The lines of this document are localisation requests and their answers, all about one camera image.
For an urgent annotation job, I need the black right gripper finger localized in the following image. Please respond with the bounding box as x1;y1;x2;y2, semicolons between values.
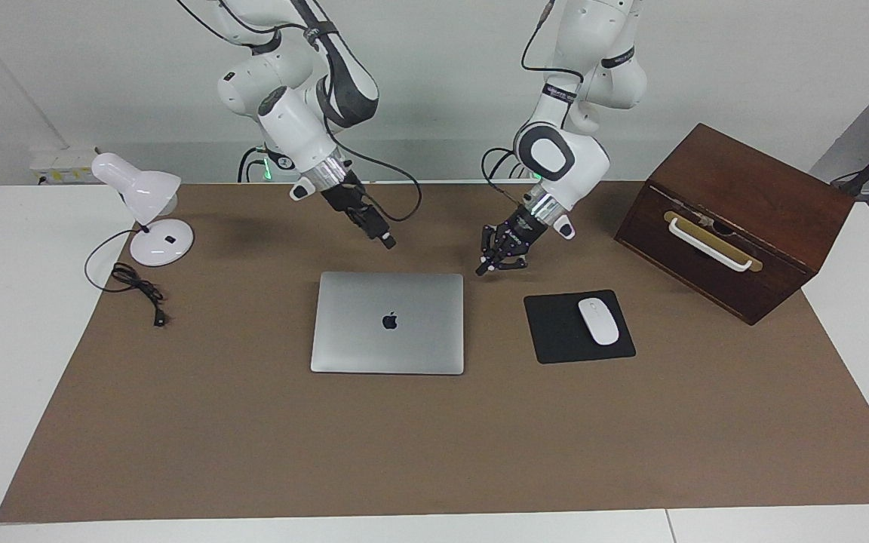
349;210;391;250
358;203;397;244

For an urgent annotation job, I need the grey laptop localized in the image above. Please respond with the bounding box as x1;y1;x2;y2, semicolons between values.
310;271;465;376

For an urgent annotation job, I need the black mouse pad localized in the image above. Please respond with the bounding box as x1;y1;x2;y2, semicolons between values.
524;289;637;365

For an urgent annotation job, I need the white computer mouse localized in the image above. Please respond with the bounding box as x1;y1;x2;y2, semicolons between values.
578;297;621;346

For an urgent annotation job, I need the brown table mat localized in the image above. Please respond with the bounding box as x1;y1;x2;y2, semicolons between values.
0;181;869;523

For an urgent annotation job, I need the white desk lamp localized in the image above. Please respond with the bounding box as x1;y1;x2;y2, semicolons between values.
91;152;195;267

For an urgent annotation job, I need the dark wooden box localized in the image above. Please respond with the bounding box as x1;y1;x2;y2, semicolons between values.
614;123;855;326

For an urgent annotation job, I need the white power strip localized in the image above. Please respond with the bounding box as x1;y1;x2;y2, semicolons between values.
29;147;100;186

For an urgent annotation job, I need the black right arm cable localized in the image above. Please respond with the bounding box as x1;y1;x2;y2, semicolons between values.
174;0;424;224

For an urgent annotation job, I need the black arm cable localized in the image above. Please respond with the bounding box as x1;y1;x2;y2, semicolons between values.
480;0;586;201
174;0;424;224

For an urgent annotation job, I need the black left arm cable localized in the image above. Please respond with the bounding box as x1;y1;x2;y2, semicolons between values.
480;0;586;201

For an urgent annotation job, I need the white box handle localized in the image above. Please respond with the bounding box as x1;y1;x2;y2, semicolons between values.
668;217;754;272

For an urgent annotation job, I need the black lamp power cable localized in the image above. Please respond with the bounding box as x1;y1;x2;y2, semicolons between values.
84;229;169;327

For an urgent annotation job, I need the brass handle plate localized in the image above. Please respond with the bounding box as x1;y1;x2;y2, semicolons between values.
663;210;764;273

